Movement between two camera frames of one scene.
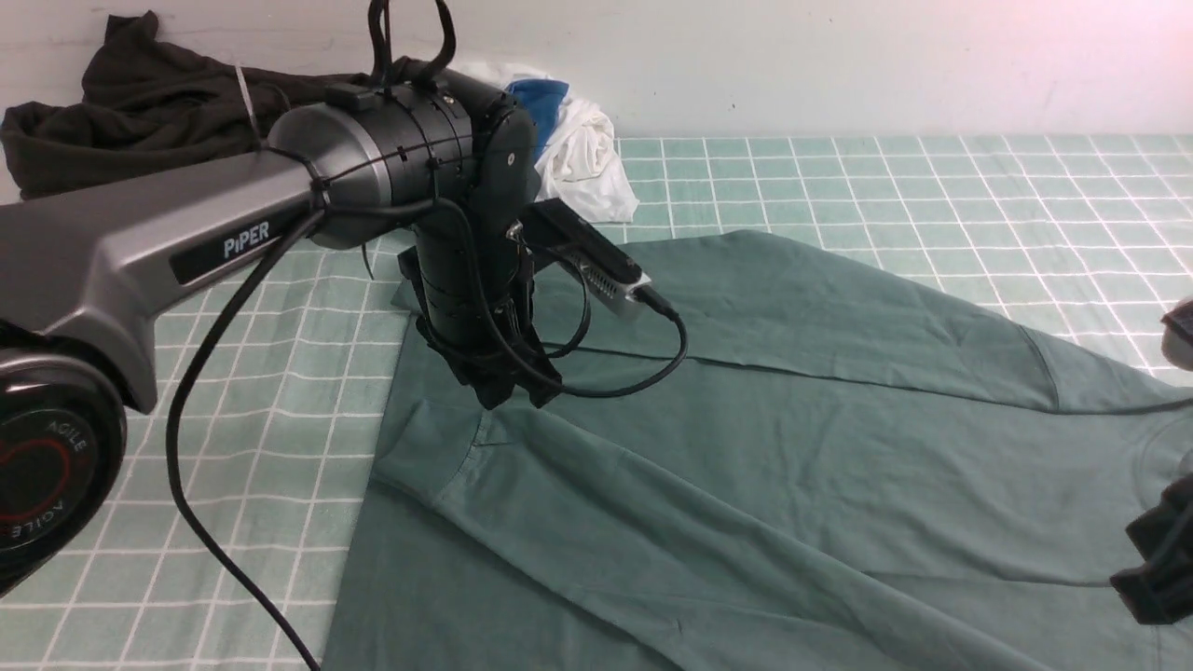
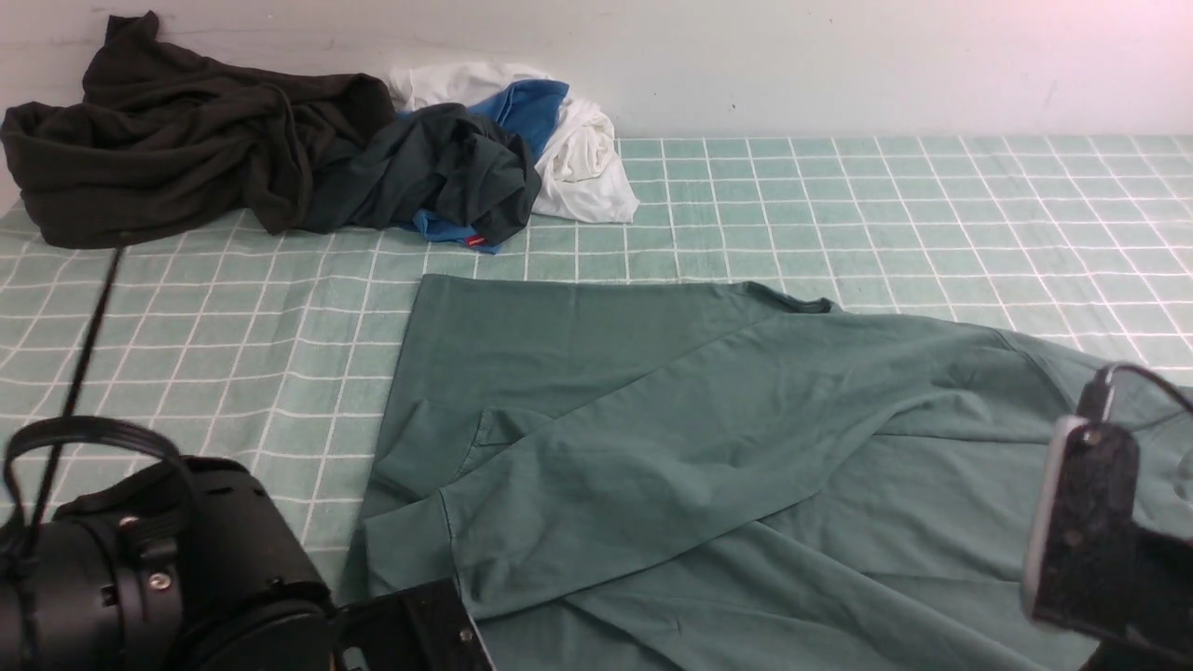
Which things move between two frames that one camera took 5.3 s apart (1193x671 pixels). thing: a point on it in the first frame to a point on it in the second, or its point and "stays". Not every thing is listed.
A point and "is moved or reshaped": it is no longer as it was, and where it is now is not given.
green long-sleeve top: (808, 464) is moved or reshaped
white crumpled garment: (580, 165) stays
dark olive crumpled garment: (146, 105) stays
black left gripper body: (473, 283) to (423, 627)
